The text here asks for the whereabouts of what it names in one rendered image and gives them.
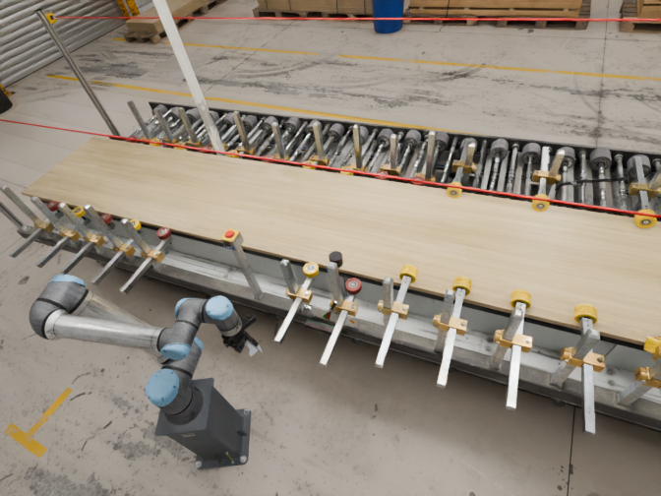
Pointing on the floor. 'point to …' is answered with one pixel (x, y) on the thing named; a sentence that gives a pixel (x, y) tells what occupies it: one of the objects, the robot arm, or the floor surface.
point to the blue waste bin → (388, 15)
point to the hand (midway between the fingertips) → (248, 344)
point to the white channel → (188, 71)
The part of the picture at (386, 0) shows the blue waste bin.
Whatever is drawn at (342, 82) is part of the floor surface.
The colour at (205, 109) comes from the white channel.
